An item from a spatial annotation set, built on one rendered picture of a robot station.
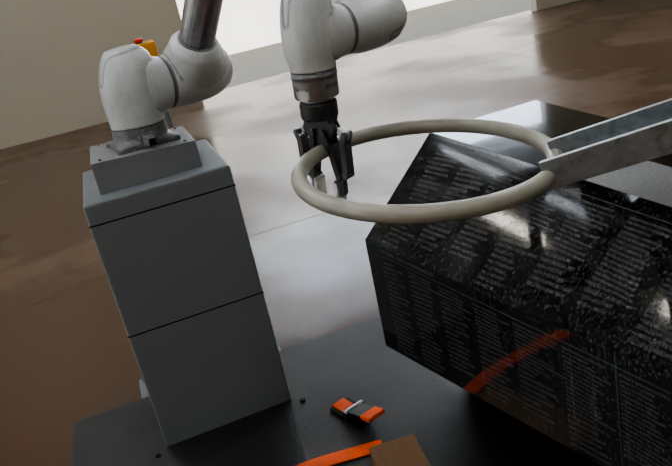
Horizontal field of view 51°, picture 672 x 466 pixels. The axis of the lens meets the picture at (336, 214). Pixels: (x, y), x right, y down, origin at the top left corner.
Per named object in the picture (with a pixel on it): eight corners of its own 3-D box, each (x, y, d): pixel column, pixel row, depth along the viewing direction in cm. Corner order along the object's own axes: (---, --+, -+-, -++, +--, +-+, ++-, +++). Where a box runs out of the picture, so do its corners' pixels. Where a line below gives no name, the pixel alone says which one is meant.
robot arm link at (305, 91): (317, 75, 129) (321, 107, 131) (346, 64, 135) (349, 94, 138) (280, 74, 134) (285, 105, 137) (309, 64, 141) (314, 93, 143)
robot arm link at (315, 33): (308, 77, 128) (362, 61, 135) (296, -11, 122) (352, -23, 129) (275, 73, 136) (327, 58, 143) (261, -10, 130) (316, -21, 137)
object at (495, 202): (576, 130, 139) (577, 116, 138) (547, 237, 98) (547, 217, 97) (348, 129, 158) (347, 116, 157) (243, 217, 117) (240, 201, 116)
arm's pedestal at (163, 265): (153, 467, 205) (62, 217, 176) (139, 382, 250) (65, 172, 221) (312, 405, 217) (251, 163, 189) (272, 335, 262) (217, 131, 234)
